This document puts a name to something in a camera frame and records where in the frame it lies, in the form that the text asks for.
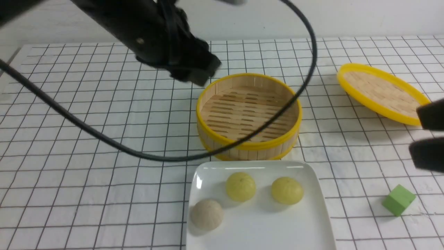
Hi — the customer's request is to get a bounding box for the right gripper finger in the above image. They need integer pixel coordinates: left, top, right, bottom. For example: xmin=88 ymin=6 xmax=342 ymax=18
xmin=409 ymin=137 xmax=444 ymax=173
xmin=416 ymin=99 xmax=444 ymax=132

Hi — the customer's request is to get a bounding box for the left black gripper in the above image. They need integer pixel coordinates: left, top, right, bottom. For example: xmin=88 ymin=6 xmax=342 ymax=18
xmin=114 ymin=0 xmax=222 ymax=87

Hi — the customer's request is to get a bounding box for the bamboo steamer basket yellow rim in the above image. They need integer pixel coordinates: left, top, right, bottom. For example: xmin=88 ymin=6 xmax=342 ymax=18
xmin=196 ymin=73 xmax=302 ymax=160

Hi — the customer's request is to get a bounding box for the green foam cube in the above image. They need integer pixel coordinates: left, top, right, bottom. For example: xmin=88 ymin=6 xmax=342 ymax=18
xmin=382 ymin=185 xmax=416 ymax=217

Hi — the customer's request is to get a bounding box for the yellow steamed bun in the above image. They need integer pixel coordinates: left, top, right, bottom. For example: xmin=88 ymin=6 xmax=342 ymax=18
xmin=271 ymin=177 xmax=304 ymax=205
xmin=225 ymin=172 xmax=256 ymax=202

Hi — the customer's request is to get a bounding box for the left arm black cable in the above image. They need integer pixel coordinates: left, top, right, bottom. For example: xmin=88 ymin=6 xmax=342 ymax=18
xmin=0 ymin=0 xmax=318 ymax=162

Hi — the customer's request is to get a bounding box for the white steamed bun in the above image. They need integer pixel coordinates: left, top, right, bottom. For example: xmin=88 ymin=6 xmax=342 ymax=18
xmin=190 ymin=199 xmax=224 ymax=231

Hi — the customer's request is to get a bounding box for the bamboo steamer lid yellow rim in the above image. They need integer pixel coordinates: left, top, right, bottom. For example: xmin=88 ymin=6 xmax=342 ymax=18
xmin=337 ymin=63 xmax=431 ymax=126

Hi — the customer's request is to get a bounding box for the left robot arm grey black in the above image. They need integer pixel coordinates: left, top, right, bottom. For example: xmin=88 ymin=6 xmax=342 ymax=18
xmin=73 ymin=0 xmax=221 ymax=86

